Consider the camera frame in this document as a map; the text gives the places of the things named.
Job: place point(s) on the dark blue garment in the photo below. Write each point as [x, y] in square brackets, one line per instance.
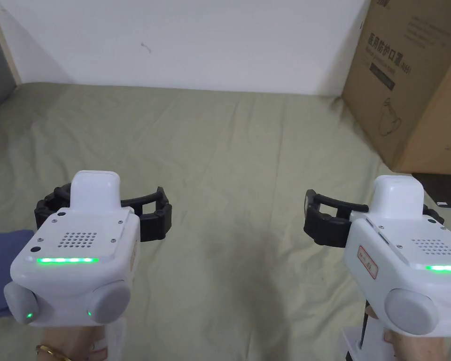
[3, 270]

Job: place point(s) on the brown cardboard carton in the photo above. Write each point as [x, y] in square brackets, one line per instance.
[417, 86]

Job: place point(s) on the person's right hand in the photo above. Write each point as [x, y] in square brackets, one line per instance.
[428, 348]

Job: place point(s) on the bed with pale green sheet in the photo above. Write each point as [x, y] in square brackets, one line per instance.
[218, 150]

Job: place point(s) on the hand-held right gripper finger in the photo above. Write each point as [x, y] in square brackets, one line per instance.
[434, 215]
[325, 227]

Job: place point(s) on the person's left hand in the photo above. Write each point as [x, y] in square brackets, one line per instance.
[73, 340]

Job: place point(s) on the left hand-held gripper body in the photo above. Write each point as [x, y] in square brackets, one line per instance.
[75, 263]

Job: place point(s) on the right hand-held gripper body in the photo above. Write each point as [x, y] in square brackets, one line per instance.
[394, 263]

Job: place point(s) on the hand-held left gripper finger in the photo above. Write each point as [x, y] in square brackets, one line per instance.
[158, 222]
[47, 205]

